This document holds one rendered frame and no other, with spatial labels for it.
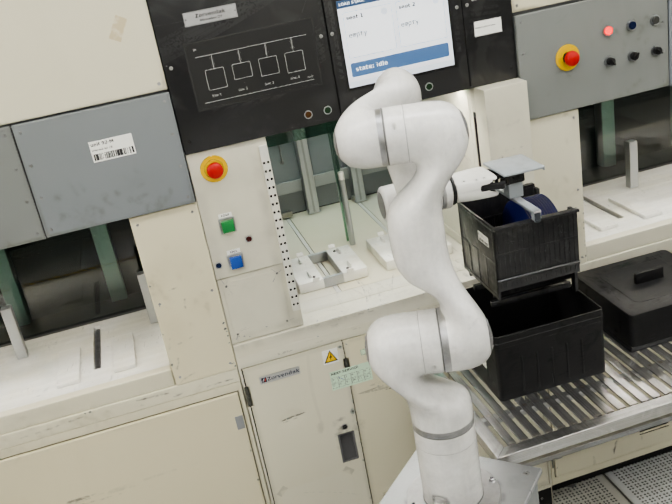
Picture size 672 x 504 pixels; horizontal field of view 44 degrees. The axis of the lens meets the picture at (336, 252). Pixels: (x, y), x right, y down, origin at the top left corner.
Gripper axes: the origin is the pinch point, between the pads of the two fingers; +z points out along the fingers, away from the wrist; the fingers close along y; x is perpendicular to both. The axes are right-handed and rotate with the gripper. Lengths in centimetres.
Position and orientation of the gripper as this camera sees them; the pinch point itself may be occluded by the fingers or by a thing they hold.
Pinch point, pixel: (511, 173)
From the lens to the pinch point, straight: 195.9
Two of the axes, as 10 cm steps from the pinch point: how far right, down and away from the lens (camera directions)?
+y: 2.4, 3.3, -9.1
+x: -1.7, -9.1, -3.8
